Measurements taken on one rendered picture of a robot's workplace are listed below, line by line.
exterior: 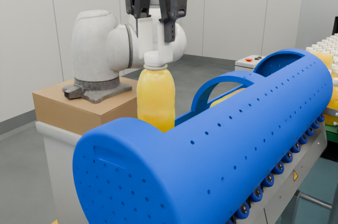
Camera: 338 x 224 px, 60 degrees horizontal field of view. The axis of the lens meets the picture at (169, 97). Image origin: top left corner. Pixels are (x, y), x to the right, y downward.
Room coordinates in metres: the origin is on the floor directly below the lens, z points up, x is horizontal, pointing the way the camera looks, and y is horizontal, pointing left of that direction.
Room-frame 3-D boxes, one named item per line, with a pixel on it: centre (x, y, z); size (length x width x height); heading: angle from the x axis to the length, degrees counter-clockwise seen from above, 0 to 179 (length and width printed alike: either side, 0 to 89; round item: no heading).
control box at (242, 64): (1.47, -0.43, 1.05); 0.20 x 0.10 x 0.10; 140
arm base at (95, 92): (0.97, 0.27, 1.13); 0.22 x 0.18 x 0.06; 145
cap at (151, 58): (0.49, 0.02, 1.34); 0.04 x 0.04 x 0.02
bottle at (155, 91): (0.49, 0.02, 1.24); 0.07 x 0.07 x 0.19
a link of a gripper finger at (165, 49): (0.48, 0.01, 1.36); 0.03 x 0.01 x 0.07; 140
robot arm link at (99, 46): (0.99, 0.24, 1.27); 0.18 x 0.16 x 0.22; 110
